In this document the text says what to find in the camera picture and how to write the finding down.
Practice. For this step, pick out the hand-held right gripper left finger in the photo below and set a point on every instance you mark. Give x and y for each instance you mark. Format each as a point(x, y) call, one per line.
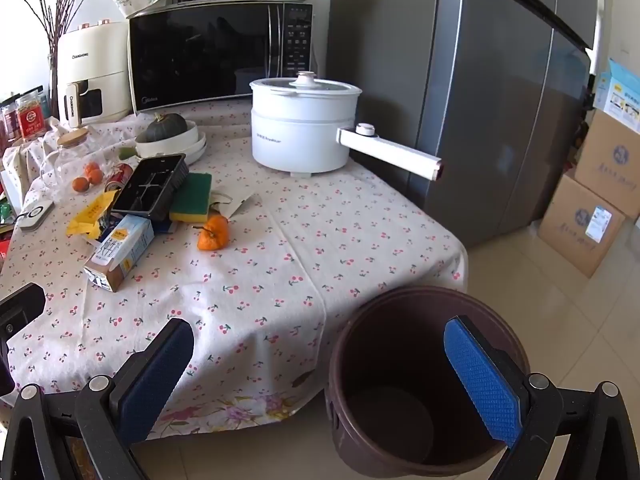
point(150, 390)

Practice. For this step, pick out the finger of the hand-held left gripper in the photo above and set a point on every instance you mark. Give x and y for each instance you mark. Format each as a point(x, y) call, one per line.
point(20, 305)

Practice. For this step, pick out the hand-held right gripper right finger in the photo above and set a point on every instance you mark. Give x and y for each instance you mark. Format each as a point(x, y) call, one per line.
point(480, 385)

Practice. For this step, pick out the brown plastic bin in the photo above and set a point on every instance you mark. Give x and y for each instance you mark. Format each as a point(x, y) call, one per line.
point(400, 360)

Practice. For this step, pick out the milk carton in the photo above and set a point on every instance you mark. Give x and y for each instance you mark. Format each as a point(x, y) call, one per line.
point(120, 250)

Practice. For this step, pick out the yellow snack packet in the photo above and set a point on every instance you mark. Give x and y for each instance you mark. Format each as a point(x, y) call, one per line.
point(92, 212)

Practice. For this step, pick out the red snack wrapper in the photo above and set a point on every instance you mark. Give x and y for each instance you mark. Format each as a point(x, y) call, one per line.
point(120, 175)

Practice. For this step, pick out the orange peel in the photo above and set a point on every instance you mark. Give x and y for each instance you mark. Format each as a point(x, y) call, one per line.
point(212, 235)

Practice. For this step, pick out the trash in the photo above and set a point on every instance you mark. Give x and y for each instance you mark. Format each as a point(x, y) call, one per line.
point(145, 185)

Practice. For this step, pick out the yellow green sponge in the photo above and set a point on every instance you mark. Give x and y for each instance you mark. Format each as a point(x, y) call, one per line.
point(192, 200)

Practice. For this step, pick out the beige torn wrapper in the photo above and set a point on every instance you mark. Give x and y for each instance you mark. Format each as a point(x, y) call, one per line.
point(240, 205)

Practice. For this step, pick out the white remote device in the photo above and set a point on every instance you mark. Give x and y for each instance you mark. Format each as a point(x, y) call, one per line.
point(36, 215)

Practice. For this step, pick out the tangerine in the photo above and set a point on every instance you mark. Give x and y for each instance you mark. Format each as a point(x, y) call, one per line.
point(96, 176)
point(80, 185)
point(89, 167)

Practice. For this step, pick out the glass jar wooden lid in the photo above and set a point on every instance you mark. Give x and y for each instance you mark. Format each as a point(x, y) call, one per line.
point(65, 160)

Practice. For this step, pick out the cardboard box with label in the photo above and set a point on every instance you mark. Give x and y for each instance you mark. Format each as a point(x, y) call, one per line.
point(575, 230)

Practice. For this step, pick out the cherry print tablecloth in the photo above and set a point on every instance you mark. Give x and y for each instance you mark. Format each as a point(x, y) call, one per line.
point(300, 260)

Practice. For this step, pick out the green pumpkin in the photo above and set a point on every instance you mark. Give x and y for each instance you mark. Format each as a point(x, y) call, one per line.
point(162, 130)

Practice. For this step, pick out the white ceramic bowl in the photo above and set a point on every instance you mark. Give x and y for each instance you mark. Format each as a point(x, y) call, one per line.
point(190, 137)
point(197, 152)

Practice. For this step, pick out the cream air fryer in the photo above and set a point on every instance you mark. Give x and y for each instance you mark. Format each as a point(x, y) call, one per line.
point(90, 60)

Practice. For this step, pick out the dried branch bundle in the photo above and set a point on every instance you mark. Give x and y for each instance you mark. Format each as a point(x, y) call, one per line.
point(53, 42)

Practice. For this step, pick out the grey refrigerator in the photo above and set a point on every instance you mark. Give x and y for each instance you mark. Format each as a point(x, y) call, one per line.
point(475, 110)

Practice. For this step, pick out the white electric pot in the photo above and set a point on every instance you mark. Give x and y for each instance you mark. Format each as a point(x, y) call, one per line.
point(295, 135)

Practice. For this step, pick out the black microwave oven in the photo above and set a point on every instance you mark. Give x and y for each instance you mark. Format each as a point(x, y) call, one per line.
point(200, 55)

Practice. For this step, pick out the blue white carton box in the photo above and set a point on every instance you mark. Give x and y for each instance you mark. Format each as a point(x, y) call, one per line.
point(620, 95)

